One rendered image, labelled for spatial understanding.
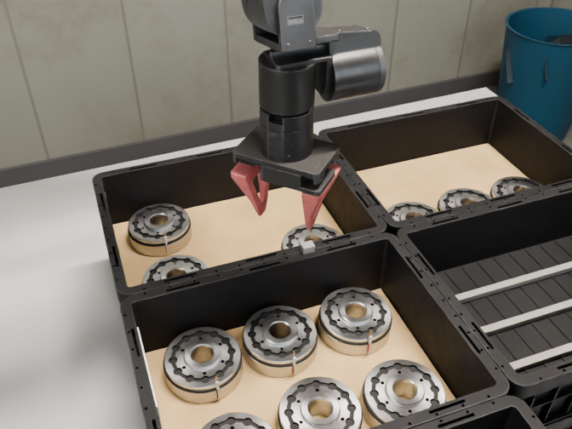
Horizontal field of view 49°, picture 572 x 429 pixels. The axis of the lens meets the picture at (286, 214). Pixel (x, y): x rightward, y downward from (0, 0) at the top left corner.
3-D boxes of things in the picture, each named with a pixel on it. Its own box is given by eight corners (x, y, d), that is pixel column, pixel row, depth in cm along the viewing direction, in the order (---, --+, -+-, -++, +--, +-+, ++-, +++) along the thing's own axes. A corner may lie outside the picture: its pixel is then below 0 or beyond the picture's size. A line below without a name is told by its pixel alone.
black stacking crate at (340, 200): (132, 355, 89) (119, 300, 82) (105, 230, 111) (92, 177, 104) (382, 287, 100) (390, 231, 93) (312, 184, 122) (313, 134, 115)
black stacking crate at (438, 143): (384, 286, 100) (391, 231, 93) (313, 184, 122) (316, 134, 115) (585, 231, 111) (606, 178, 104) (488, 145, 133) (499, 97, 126)
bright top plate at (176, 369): (178, 402, 78) (178, 399, 78) (154, 345, 85) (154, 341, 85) (253, 372, 81) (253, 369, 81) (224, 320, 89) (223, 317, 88)
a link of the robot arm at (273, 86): (249, 42, 62) (270, 65, 58) (313, 31, 64) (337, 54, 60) (251, 104, 67) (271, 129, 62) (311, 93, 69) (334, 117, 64)
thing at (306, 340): (256, 374, 81) (256, 370, 81) (234, 318, 89) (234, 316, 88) (328, 351, 84) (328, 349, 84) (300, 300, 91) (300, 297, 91)
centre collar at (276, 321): (268, 351, 84) (268, 347, 83) (257, 324, 87) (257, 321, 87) (303, 340, 85) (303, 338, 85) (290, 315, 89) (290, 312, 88)
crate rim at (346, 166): (390, 242, 94) (391, 229, 93) (314, 141, 116) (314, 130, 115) (603, 187, 105) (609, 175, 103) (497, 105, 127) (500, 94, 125)
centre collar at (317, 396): (308, 433, 74) (308, 431, 74) (294, 400, 78) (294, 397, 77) (346, 421, 75) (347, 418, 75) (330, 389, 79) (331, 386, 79)
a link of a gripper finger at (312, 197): (284, 200, 77) (284, 134, 71) (339, 215, 75) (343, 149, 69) (259, 232, 72) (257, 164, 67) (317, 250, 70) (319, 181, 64)
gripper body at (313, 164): (258, 138, 73) (257, 80, 69) (340, 158, 70) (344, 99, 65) (231, 166, 69) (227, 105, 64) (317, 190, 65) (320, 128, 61)
